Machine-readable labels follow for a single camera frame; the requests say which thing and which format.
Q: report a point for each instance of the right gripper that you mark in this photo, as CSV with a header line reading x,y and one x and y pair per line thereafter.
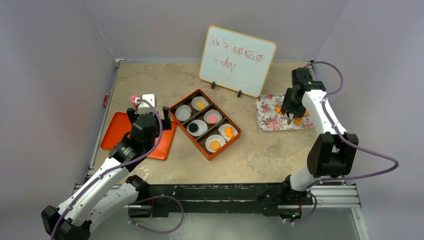
x,y
287,107

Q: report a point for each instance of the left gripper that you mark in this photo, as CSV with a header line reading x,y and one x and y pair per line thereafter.
x,y
165,125

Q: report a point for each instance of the orange star cookie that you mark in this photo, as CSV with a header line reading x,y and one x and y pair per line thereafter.
x,y
278,110

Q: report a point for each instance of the metal tongs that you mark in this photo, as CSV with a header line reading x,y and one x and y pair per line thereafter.
x,y
290,118

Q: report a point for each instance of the orange tin lid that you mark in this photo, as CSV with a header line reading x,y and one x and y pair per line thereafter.
x,y
120,124

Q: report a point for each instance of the black round cookie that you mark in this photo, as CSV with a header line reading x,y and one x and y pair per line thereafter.
x,y
193,127

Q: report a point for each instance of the yellow rectangular biscuit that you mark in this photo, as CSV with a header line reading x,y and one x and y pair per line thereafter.
x,y
200,105

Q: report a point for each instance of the orange cookie tin box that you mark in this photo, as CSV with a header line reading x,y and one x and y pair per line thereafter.
x,y
199,141

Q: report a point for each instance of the pink round cookie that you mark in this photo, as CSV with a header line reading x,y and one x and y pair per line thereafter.
x,y
212,118

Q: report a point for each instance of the orange fish cookie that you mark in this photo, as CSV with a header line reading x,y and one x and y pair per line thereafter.
x,y
229,132

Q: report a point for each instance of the round patterned biscuit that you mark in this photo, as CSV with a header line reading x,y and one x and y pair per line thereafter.
x,y
215,145

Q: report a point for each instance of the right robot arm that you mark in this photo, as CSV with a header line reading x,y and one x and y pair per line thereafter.
x,y
329,155

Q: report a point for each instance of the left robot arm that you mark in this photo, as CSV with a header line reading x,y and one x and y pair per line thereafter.
x,y
106,179

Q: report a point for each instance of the orange chip cookie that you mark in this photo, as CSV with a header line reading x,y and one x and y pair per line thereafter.
x,y
298,121

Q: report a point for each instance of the pink cap sprinkle bottle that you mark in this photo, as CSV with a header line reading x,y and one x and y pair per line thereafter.
x,y
134,100

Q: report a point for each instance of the floral rectangular tray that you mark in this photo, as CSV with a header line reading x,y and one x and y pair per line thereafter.
x,y
269,120

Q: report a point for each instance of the white paper cup far-left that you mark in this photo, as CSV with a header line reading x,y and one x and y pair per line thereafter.
x,y
183,113

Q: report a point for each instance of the small red box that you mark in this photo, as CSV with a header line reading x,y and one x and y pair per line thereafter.
x,y
105,100

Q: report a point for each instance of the white paper cup far-right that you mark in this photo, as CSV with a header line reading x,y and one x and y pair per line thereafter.
x,y
197,99

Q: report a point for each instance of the white paper cup middle-left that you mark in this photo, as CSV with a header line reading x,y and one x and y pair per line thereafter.
x,y
202,127

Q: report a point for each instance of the white paper cup middle-right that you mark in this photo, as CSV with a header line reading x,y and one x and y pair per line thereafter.
x,y
212,112

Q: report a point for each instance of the white paper cup near-right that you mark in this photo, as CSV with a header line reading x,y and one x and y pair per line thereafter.
x,y
221,131

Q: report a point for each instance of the white paper cup near-left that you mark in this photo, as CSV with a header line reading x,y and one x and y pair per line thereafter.
x,y
211,138

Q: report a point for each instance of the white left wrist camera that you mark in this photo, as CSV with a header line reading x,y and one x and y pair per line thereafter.
x,y
146,104

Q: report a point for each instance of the white board yellow frame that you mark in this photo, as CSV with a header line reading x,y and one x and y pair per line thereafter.
x,y
236,61

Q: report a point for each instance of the black metal base rail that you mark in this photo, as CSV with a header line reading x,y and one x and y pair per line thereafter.
x,y
267,198

